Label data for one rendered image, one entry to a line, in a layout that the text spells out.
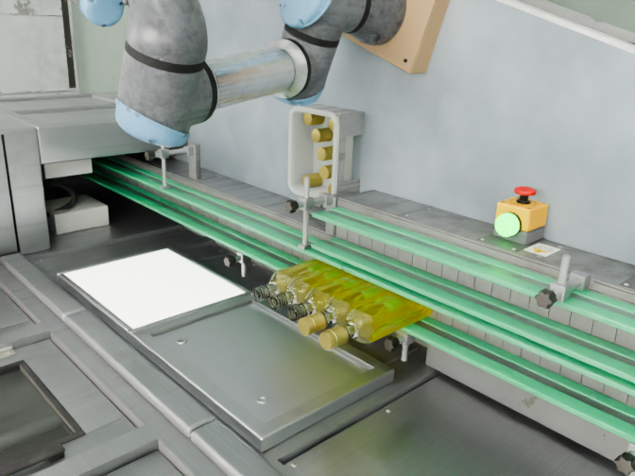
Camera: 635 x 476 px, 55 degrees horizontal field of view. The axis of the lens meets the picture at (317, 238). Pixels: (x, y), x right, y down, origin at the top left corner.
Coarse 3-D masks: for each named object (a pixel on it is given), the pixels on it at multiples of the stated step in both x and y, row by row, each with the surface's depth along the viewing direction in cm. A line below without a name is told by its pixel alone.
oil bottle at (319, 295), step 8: (336, 280) 126; (344, 280) 127; (352, 280) 127; (360, 280) 127; (312, 288) 123; (320, 288) 123; (328, 288) 123; (336, 288) 123; (344, 288) 123; (312, 296) 120; (320, 296) 120; (328, 296) 120; (320, 304) 119
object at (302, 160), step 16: (304, 112) 153; (320, 112) 143; (304, 128) 155; (336, 128) 141; (288, 144) 155; (304, 144) 156; (320, 144) 156; (336, 144) 142; (288, 160) 156; (304, 160) 158; (336, 160) 143; (288, 176) 157; (336, 176) 145; (320, 192) 154
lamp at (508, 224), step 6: (498, 216) 113; (504, 216) 112; (510, 216) 111; (516, 216) 112; (498, 222) 113; (504, 222) 112; (510, 222) 111; (516, 222) 111; (498, 228) 113; (504, 228) 112; (510, 228) 111; (516, 228) 111; (504, 234) 112; (510, 234) 112
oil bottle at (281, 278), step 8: (296, 264) 135; (304, 264) 135; (312, 264) 135; (320, 264) 135; (328, 264) 135; (280, 272) 130; (288, 272) 130; (296, 272) 130; (304, 272) 131; (272, 280) 129; (280, 280) 127; (288, 280) 127; (280, 288) 127
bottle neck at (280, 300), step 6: (276, 294) 122; (282, 294) 122; (288, 294) 123; (294, 294) 123; (270, 300) 122; (276, 300) 120; (282, 300) 121; (288, 300) 122; (294, 300) 123; (270, 306) 122; (276, 306) 121; (282, 306) 122
